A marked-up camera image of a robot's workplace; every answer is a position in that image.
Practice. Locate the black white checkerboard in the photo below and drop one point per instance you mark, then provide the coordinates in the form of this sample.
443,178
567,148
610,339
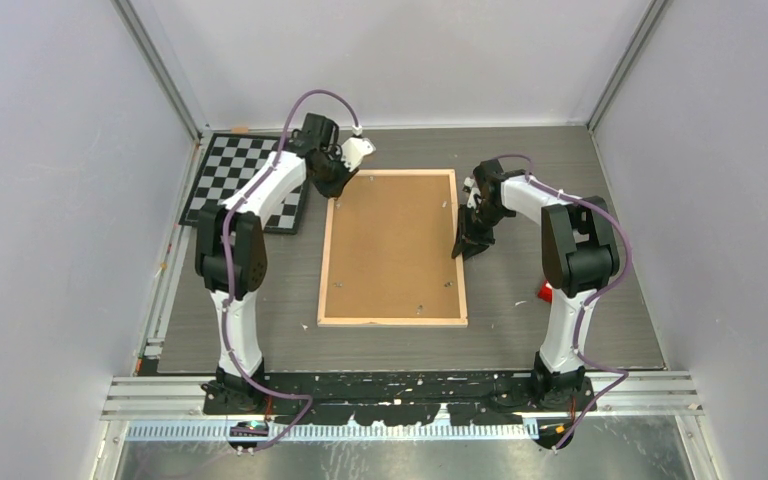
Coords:
229,162

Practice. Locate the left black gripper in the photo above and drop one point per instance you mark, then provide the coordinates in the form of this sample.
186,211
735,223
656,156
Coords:
335,190

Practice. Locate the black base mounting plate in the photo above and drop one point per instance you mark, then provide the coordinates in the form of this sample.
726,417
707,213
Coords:
468,398

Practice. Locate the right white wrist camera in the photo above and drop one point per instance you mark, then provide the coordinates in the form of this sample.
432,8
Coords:
473,193

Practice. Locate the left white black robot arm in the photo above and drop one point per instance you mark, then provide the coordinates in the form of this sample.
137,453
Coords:
231,254

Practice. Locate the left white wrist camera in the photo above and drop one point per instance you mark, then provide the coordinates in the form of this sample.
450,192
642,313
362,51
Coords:
354,150

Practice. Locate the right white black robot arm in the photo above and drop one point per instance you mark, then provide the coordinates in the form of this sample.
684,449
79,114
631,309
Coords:
579,257

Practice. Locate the red bit holder box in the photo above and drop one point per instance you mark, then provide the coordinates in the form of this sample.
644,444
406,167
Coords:
545,292

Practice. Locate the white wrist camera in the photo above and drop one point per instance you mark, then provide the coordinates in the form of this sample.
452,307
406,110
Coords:
354,150
473,193

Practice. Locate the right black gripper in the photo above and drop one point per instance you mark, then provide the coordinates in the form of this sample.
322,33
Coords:
469,249

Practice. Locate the aluminium rail profile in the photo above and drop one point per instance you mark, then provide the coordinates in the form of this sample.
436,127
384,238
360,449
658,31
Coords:
171,408

